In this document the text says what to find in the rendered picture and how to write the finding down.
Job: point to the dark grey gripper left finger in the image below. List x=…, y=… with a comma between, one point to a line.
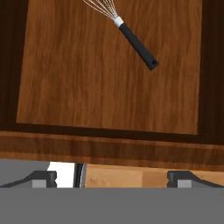
x=43, y=178

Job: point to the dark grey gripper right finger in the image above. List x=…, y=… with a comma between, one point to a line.
x=180, y=178

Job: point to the open wooden drawer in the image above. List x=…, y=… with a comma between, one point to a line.
x=110, y=87

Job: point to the white appliance with dark edge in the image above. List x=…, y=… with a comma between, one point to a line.
x=65, y=175

